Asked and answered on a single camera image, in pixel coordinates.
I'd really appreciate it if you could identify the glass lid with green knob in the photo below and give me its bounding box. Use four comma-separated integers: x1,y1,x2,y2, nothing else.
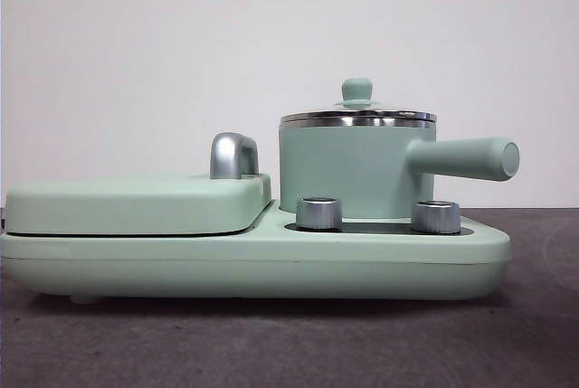
278,78,439,128

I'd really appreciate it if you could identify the mint green breakfast machine base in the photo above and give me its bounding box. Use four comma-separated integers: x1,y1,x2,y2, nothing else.
0,200,513,306

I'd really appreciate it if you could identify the mint green griddle cover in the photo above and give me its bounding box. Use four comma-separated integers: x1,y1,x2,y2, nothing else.
3,132,273,236

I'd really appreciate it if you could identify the mint green pot with handle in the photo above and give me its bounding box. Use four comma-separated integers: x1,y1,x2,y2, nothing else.
277,118,521,221

